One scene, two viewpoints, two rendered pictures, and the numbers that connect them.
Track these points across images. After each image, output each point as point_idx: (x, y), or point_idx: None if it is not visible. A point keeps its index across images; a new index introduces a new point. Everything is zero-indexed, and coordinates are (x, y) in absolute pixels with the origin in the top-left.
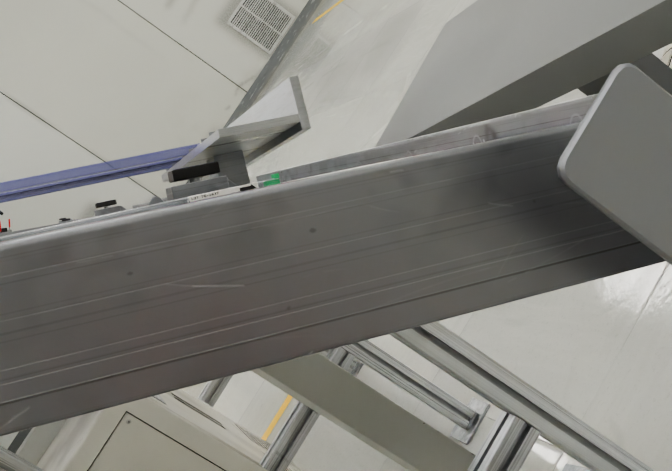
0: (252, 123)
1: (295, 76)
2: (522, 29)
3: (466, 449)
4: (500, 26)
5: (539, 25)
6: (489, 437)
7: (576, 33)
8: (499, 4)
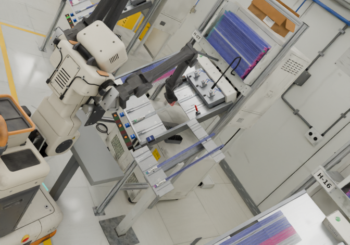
0: (140, 148)
1: (130, 150)
2: (91, 141)
3: (130, 209)
4: (91, 150)
5: (90, 137)
6: (125, 185)
7: (90, 126)
8: (87, 156)
